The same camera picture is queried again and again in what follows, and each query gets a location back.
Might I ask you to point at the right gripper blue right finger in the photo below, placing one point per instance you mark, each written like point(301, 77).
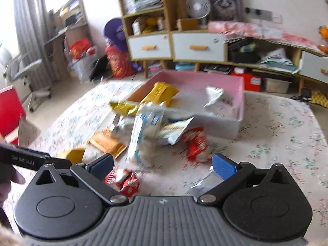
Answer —
point(232, 176)

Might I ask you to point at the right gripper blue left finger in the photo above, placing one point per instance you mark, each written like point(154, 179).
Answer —
point(91, 177)

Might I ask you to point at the red white snack pack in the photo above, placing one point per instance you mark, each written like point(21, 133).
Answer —
point(123, 181)

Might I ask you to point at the red white candy pack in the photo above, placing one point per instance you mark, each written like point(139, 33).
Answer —
point(198, 148)

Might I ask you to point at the yellow snack bag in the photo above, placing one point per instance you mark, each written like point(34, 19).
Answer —
point(124, 108)

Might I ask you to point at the clear blue white snack bag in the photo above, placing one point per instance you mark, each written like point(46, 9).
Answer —
point(146, 127)

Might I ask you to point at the silver white snack bag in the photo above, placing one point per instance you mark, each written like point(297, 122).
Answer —
point(219, 100)

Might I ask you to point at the yellow snack pack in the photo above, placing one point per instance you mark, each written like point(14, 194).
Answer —
point(161, 94)

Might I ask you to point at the person left hand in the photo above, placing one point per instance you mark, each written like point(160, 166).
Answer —
point(8, 175)

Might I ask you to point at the orange wafer pack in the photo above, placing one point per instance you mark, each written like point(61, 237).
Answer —
point(107, 143)

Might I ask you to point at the red chair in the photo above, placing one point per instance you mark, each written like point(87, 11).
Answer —
point(11, 113)

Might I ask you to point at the floral table cloth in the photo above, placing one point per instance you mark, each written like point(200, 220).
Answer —
point(274, 130)

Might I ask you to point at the pink cardboard box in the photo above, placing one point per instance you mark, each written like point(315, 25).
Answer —
point(192, 98)

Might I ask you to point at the white yellow snack packet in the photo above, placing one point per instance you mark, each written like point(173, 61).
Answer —
point(171, 133)

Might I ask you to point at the red cardboard box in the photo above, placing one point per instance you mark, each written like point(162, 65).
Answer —
point(251, 82)

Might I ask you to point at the white office chair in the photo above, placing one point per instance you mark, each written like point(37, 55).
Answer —
point(12, 72)

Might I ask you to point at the white storage bin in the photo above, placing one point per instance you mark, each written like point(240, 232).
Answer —
point(276, 86)

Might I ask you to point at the red printed bag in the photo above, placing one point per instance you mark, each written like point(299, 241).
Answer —
point(119, 62)

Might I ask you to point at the long low tv cabinet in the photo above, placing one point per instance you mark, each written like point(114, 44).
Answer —
point(312, 65)

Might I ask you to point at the white shopping bag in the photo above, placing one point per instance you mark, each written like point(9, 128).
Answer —
point(83, 58)

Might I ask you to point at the stack of papers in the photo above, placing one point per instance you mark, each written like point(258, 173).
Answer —
point(277, 60)

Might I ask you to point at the black storage box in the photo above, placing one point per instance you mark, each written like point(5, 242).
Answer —
point(243, 51)

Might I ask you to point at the white drawer wooden cabinet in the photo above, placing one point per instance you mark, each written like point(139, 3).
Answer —
point(199, 47)

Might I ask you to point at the pink floral cloth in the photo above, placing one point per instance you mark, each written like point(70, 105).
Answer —
point(231, 30)

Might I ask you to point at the small cardboard box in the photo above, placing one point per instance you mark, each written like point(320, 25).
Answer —
point(187, 24)

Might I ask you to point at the tall wooden shelf cabinet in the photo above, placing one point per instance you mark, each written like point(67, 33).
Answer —
point(147, 25)

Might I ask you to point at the white desk fan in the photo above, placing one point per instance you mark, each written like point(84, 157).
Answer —
point(198, 9)

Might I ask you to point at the orange fruit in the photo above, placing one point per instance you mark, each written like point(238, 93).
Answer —
point(323, 31)

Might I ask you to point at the framed cat picture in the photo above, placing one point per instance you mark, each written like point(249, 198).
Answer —
point(226, 10)

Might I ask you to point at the wall power socket strip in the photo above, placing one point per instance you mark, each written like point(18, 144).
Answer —
point(262, 14)

